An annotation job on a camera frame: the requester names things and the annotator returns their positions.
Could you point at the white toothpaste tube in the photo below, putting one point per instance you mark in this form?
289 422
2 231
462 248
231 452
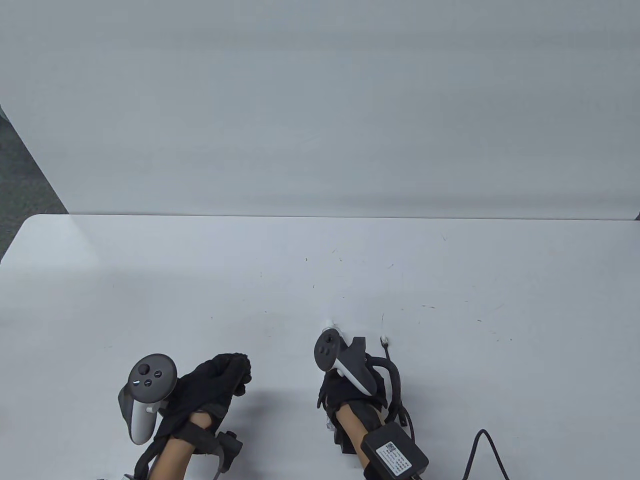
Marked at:
330 324

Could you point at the black toothbrush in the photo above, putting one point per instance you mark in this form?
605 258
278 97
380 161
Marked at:
385 342

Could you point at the person's right hand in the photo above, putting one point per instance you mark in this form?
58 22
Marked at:
345 397

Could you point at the person's right forearm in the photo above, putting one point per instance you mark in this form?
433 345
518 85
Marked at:
357 425

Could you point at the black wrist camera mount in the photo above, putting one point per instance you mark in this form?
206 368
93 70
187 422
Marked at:
225 445
395 450

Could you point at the white partition board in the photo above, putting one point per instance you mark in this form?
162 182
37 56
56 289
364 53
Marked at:
320 100

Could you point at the person's left hand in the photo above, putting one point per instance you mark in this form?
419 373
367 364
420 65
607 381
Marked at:
210 385

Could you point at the person's left forearm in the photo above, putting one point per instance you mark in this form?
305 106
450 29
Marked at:
172 457

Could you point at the grey handheld controller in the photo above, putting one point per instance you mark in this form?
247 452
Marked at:
150 377
330 350

